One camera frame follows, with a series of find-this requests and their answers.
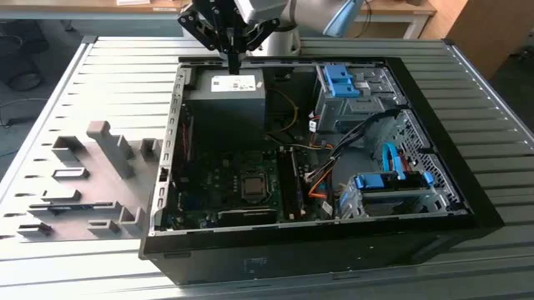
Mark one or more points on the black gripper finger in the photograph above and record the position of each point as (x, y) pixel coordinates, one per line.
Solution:
(260, 32)
(200, 31)

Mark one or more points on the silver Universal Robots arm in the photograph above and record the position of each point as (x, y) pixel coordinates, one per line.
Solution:
(283, 40)

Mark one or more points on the white paper sheet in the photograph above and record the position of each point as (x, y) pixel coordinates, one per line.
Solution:
(134, 2)

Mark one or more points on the blue empty disk carrier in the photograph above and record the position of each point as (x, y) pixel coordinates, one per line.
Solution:
(339, 79)

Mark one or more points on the grey power supply unit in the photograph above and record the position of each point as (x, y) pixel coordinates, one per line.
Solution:
(224, 115)

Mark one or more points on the wooden desk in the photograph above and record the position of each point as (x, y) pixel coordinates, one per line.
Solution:
(83, 6)

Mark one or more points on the grey metal disk bay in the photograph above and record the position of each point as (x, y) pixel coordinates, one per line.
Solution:
(358, 107)

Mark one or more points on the black round bin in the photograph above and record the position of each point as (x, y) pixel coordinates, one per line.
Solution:
(20, 56)

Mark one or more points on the silver CPU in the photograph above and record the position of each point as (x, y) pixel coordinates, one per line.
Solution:
(254, 186)

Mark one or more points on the green motherboard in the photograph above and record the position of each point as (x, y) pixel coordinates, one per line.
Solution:
(216, 184)

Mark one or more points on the perforated steel panel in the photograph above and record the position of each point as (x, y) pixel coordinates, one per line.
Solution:
(417, 137)

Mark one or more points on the grey parts rack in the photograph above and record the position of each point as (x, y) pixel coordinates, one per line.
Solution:
(104, 175)

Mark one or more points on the wooden cabinet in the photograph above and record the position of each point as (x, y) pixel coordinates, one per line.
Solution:
(483, 31)

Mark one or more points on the hard disk in blue carrier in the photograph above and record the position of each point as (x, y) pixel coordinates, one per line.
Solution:
(371, 182)

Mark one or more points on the black graphics card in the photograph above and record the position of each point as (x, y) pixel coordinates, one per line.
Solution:
(246, 217)

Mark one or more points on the dark office chair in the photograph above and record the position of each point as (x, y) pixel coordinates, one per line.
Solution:
(523, 53)

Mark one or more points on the black open PC case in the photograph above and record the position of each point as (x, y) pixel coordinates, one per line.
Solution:
(291, 256)

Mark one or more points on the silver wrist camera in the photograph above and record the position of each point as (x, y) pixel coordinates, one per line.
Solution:
(263, 9)

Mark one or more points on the CPU socket metal frame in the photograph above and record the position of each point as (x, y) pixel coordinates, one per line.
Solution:
(240, 187)

